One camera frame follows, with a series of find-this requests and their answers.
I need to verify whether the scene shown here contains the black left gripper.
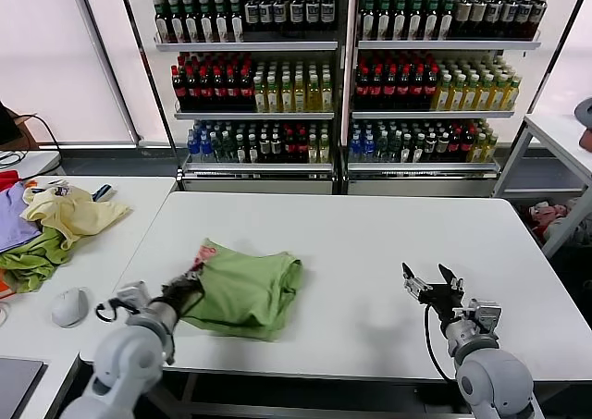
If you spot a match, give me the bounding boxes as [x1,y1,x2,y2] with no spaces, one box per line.
[161,269,207,316]

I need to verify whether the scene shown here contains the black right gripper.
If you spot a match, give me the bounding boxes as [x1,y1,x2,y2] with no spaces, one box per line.
[401,262,465,321]

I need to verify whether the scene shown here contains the light green t-shirt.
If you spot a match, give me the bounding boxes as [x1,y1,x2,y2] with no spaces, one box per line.
[178,238,304,344]

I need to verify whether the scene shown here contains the person grey sleeve forearm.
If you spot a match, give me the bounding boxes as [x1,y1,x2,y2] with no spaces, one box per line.
[574,97,592,129]

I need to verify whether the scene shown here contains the white computer mouse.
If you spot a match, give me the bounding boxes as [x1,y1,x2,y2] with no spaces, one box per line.
[50,287,90,330]

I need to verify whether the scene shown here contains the pink garment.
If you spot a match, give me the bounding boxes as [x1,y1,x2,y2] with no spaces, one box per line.
[528,203,571,236]

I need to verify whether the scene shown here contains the pale yellow t-shirt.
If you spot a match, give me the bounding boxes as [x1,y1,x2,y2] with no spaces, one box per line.
[21,185,133,250]

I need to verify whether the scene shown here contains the grey white garment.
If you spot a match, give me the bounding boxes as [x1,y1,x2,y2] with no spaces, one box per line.
[545,197,592,245]

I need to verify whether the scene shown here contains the crumpled olive green garment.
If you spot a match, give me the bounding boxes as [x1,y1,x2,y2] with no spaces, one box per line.
[0,228,73,295]

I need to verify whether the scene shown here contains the orange and white item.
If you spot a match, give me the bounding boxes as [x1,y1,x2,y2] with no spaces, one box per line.
[0,270,18,300]

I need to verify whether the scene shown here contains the purple garment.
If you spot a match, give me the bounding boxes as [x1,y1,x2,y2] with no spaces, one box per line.
[0,181,43,255]

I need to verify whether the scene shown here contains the white metal side table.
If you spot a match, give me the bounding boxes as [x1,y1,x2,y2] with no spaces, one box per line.
[492,113,592,258]

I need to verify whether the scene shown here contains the grey laptop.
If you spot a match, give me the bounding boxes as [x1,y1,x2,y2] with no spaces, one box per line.
[0,356,50,419]

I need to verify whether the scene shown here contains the metal beverage shelf rack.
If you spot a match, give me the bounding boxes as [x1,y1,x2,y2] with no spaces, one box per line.
[115,0,346,196]
[346,0,545,197]

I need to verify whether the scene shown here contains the green cap juice bottle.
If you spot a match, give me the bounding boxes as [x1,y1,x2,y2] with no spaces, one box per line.
[392,0,408,41]
[438,0,455,41]
[361,0,377,41]
[425,0,440,41]
[376,0,392,41]
[168,0,184,43]
[229,0,245,43]
[199,0,215,43]
[214,0,229,43]
[183,0,199,43]
[408,0,425,41]
[154,0,170,43]

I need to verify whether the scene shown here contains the dark bottle white label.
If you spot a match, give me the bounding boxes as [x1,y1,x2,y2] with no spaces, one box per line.
[501,0,517,39]
[272,0,289,32]
[320,0,336,32]
[289,0,305,32]
[487,0,502,39]
[516,0,533,39]
[531,0,549,39]
[258,0,274,32]
[304,0,321,32]
[244,0,260,32]

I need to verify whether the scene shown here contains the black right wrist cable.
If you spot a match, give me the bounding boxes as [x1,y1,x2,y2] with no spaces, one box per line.
[423,305,458,384]

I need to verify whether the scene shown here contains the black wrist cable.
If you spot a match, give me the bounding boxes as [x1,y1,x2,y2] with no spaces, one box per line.
[423,305,458,384]
[95,297,122,323]

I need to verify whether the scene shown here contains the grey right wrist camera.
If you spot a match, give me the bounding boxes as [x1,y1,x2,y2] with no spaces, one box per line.
[465,298,503,335]

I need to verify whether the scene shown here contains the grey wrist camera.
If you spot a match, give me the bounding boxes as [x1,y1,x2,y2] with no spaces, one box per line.
[115,279,153,317]
[465,298,503,335]

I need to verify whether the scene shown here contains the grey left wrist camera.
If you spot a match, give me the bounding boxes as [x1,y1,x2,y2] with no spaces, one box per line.
[115,279,153,317]

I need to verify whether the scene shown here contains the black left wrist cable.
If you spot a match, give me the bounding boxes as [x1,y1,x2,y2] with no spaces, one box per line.
[95,297,122,323]

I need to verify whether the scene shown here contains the thin black cable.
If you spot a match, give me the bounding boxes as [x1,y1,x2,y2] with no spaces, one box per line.
[20,112,64,151]

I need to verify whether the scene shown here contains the grey cables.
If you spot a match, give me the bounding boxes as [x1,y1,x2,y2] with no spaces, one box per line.
[0,149,30,170]

